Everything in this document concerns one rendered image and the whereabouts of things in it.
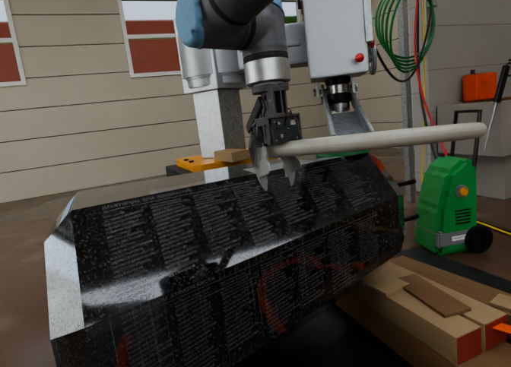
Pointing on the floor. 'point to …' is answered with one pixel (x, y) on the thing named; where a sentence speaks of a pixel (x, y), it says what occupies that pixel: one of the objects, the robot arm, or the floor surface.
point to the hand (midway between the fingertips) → (276, 182)
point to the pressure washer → (451, 204)
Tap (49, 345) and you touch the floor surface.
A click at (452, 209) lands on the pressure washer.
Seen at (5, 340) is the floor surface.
